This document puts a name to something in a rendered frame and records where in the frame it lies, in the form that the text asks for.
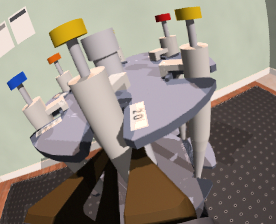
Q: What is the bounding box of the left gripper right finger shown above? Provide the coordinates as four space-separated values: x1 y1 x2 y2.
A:
124 147 197 224

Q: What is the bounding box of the white pipette with blue button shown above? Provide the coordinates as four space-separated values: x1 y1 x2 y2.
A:
7 72 103 195

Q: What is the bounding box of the black perforated breadboard plate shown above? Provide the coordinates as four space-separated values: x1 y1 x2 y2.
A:
0 86 276 224

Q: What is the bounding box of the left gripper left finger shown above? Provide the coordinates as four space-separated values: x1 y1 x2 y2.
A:
24 148 120 224

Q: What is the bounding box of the white hand pipette with yellow button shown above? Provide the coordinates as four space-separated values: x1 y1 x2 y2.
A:
49 18 132 184

